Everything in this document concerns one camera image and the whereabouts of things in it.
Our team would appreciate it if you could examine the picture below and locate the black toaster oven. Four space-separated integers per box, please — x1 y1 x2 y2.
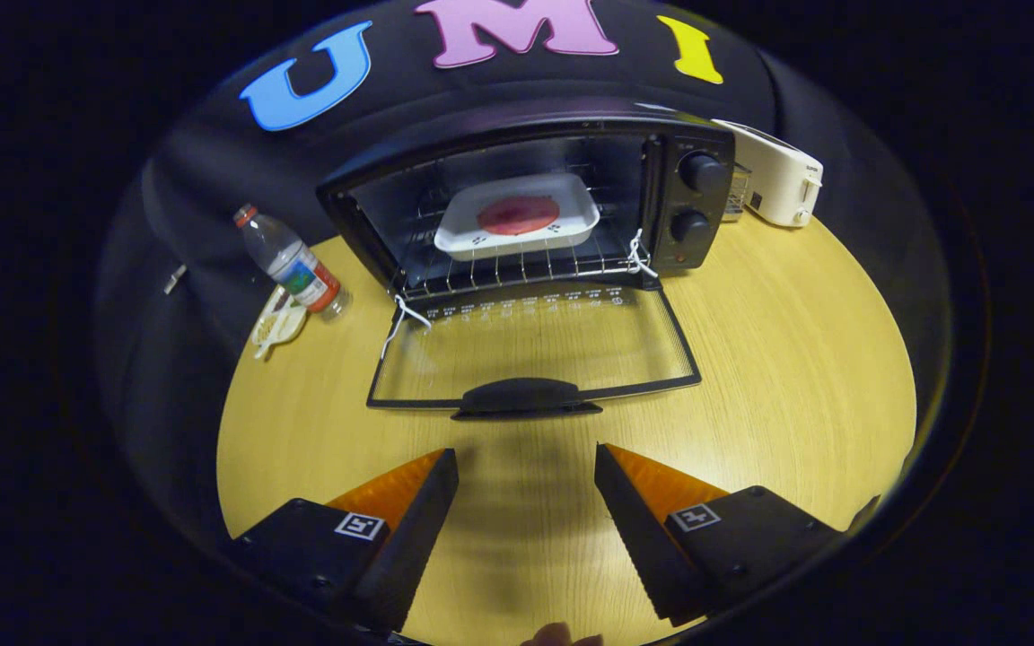
315 99 738 421

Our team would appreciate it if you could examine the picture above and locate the clear plastic water bottle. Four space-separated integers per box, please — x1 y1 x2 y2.
232 204 352 321

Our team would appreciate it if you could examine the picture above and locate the pink round meat patty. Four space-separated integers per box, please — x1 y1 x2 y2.
477 195 561 237

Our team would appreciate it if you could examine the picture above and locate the white string tie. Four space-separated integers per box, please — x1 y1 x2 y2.
380 294 434 360
625 229 660 279

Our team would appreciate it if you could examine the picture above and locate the small white dish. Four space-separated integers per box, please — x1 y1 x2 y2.
250 285 310 360

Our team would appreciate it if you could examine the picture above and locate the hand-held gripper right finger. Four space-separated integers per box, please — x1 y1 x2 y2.
594 442 846 627

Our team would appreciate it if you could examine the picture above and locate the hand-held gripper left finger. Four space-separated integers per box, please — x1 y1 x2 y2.
230 449 460 633

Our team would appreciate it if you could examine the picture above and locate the white toaster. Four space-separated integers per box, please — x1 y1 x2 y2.
713 119 825 228

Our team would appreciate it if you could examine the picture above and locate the metal wire utensil holder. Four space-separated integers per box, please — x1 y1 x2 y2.
722 161 751 223

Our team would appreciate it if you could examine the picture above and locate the white square food plate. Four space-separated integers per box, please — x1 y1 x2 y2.
434 173 601 262

